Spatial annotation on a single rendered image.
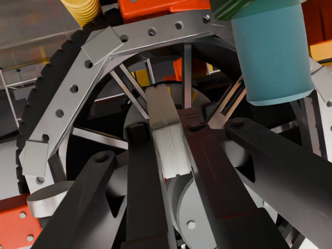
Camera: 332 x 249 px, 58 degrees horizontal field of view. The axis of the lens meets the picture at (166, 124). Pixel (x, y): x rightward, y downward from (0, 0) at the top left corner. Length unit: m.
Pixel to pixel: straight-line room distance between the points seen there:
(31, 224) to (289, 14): 0.48
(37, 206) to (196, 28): 0.35
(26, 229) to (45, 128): 0.17
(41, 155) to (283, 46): 0.38
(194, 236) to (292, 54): 0.25
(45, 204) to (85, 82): 0.25
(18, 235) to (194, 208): 0.31
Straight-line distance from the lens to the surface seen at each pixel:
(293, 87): 0.41
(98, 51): 0.48
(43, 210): 0.28
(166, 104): 0.17
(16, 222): 0.55
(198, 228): 0.38
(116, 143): 0.59
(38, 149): 0.50
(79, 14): 0.55
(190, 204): 0.37
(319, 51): 1.02
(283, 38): 0.40
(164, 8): 0.50
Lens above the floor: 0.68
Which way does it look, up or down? 8 degrees up
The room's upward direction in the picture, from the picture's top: 166 degrees clockwise
